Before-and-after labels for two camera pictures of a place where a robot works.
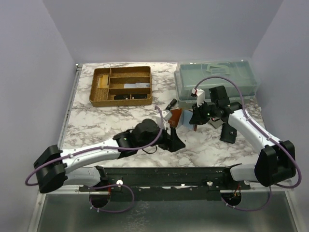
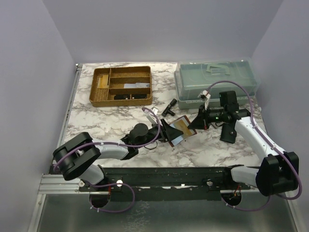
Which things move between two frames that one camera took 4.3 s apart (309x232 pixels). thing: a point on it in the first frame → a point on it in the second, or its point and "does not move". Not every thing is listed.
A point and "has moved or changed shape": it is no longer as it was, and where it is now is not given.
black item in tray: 127,96 does not move
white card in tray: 137,85 does not move
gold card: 103,82 does not move
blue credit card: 187,115 has moved or changed shape
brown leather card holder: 175,113 → 182,123
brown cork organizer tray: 121,86 does not move
